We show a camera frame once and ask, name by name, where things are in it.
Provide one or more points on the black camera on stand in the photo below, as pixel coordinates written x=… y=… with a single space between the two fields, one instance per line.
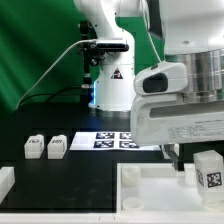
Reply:
x=93 y=53

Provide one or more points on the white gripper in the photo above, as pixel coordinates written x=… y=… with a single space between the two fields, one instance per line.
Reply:
x=164 y=120

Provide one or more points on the white left obstacle block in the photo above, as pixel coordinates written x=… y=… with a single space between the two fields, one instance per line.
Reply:
x=7 y=180

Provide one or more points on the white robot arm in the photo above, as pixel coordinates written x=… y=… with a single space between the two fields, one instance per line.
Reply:
x=193 y=32

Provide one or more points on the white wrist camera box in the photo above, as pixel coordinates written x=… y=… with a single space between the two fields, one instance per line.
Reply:
x=162 y=78

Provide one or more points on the white square table top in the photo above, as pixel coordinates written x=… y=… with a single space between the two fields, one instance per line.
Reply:
x=158 y=187

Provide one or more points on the white front rail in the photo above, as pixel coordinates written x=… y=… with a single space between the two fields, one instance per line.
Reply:
x=110 y=219

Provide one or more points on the white sheet with tags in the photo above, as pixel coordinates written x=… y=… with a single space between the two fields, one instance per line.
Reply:
x=107 y=141

